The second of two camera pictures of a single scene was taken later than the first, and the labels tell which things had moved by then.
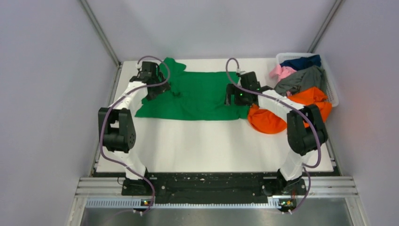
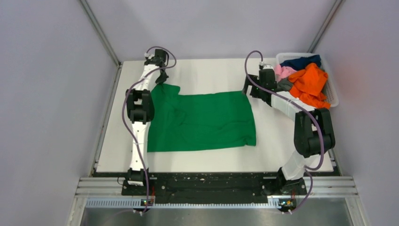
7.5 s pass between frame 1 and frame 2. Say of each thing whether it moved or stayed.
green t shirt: moved
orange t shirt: moved
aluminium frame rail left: stayed
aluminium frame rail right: stayed
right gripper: moved
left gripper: moved
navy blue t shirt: stayed
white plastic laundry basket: stayed
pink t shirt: stayed
